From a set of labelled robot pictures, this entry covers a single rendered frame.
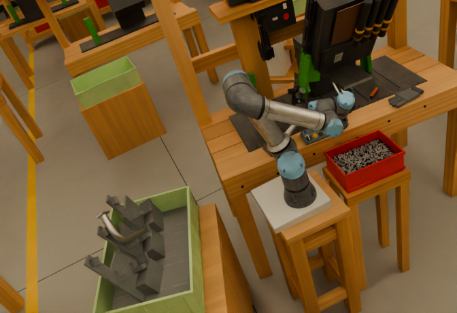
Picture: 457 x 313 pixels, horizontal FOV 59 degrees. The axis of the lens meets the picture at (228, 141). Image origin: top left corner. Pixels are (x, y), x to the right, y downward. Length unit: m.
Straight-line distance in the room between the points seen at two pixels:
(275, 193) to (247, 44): 0.94
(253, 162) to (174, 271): 0.69
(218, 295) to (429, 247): 1.50
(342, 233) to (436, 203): 1.22
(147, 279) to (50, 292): 1.72
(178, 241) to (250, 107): 0.79
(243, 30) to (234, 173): 0.84
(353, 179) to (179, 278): 0.91
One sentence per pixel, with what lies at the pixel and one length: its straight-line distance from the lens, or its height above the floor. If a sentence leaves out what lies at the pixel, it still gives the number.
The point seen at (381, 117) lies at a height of 0.90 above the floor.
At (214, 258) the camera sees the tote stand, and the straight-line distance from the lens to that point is 1.94.
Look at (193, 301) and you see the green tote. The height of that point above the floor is 0.90.
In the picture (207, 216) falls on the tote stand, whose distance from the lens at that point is 2.13.
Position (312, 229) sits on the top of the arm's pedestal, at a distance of 1.86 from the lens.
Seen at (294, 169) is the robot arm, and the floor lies 1.11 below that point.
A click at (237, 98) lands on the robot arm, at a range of 1.55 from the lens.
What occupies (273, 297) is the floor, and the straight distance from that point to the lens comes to 2.70.
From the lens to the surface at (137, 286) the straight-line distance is 1.85.
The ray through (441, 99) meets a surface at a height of 0.85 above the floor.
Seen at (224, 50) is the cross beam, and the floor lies 1.26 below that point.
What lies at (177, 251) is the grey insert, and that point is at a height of 0.85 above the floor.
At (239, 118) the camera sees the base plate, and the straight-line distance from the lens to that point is 2.52.
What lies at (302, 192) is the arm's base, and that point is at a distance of 1.84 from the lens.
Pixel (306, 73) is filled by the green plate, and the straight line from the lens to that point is 2.27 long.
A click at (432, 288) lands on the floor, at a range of 2.70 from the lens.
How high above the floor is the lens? 2.27
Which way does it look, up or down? 36 degrees down
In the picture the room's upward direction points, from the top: 19 degrees counter-clockwise
